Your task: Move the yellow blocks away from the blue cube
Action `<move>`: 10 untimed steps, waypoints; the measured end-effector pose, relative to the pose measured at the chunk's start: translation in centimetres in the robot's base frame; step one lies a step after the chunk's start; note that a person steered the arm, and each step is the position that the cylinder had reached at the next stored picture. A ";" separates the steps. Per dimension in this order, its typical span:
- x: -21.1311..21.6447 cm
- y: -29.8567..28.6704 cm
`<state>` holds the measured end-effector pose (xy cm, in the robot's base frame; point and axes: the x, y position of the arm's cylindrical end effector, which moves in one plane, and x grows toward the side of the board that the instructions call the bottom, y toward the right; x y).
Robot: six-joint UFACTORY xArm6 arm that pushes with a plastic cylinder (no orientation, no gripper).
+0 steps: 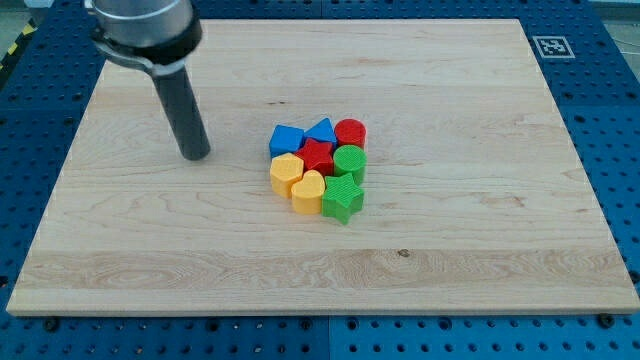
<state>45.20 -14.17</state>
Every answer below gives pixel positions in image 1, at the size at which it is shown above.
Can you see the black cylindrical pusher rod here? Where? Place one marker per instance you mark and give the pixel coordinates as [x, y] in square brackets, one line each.
[180, 106]

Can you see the yellow pentagon block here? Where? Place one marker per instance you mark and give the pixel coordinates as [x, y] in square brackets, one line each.
[285, 170]

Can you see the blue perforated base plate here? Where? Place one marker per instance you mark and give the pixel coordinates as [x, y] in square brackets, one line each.
[49, 80]

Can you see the red cylinder block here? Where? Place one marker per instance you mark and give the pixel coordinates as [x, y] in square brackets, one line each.
[350, 131]

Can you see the green star block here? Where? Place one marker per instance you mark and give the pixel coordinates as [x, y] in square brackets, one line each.
[342, 198]

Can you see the blue triangle block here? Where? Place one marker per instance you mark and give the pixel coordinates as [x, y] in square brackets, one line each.
[323, 131]

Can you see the yellow heart block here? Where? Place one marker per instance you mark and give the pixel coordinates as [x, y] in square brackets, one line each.
[308, 192]

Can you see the blue cube block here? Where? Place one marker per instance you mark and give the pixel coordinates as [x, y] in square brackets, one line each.
[285, 139]

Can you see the red star block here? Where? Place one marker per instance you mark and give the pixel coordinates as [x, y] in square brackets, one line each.
[317, 156]

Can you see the white fiducial marker tag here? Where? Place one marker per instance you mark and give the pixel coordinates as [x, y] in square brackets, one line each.
[553, 47]

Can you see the light wooden board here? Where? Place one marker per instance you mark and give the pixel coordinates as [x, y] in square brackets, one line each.
[475, 201]

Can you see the green cylinder block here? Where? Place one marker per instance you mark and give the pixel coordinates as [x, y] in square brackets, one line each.
[350, 159]

